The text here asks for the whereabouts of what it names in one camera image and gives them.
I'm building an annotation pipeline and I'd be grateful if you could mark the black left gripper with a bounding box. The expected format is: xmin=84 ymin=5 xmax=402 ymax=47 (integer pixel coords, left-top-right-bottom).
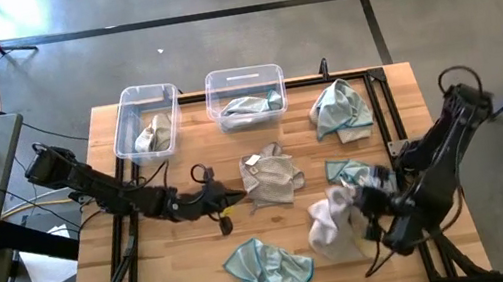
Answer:
xmin=152 ymin=175 xmax=250 ymax=227

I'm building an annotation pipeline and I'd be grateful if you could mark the beige towel with white tag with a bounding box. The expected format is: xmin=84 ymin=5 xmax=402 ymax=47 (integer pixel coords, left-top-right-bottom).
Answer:
xmin=235 ymin=138 xmax=310 ymax=214

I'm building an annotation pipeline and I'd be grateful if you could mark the white microfiber towel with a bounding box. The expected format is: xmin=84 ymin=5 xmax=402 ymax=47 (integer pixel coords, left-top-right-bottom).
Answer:
xmin=300 ymin=180 xmax=377 ymax=268

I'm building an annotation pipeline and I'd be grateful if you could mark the light teal-edged microfiber towel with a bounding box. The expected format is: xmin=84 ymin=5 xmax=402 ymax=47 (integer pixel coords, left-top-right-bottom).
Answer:
xmin=303 ymin=73 xmax=378 ymax=149
xmin=219 ymin=227 xmax=318 ymax=282
xmin=216 ymin=88 xmax=288 ymax=132
xmin=323 ymin=149 xmax=400 ymax=200

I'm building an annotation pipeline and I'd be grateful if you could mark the beige microfiber towel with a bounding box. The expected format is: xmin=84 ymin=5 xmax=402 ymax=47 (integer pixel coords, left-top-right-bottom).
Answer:
xmin=129 ymin=111 xmax=178 ymax=156

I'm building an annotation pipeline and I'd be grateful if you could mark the clear plastic bin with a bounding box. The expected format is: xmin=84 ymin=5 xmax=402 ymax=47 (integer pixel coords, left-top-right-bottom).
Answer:
xmin=104 ymin=79 xmax=190 ymax=169
xmin=199 ymin=59 xmax=292 ymax=136

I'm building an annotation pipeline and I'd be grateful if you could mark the black desk crossbar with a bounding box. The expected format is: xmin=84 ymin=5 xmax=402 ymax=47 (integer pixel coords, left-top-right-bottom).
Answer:
xmin=0 ymin=208 xmax=84 ymax=273

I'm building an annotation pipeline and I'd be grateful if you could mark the white paper sheet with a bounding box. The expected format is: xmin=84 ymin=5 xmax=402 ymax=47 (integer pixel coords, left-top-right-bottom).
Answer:
xmin=15 ymin=222 xmax=82 ymax=282

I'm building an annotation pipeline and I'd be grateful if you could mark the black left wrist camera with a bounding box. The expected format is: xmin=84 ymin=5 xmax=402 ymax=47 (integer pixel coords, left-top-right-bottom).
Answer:
xmin=216 ymin=213 xmax=236 ymax=238

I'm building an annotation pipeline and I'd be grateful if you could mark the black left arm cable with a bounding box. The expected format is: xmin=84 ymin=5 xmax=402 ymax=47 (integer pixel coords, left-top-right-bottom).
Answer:
xmin=152 ymin=152 xmax=213 ymax=193

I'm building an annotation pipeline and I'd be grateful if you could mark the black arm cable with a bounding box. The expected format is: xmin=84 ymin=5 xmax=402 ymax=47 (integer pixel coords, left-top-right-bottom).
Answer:
xmin=152 ymin=152 xmax=213 ymax=193
xmin=436 ymin=62 xmax=483 ymax=98

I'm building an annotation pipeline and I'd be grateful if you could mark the black aluminium table frame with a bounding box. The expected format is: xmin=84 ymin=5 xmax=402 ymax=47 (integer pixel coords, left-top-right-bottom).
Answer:
xmin=42 ymin=50 xmax=494 ymax=282

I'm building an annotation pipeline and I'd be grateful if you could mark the black frame hook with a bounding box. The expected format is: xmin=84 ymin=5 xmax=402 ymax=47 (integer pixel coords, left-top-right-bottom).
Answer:
xmin=316 ymin=56 xmax=331 ymax=76

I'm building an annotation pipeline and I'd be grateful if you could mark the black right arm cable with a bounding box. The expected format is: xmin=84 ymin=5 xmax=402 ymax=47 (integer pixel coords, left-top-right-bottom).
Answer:
xmin=436 ymin=62 xmax=483 ymax=98

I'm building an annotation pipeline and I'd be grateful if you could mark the black desk cable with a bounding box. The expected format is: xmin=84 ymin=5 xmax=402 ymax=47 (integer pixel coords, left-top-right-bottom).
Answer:
xmin=20 ymin=111 xmax=90 ymax=151

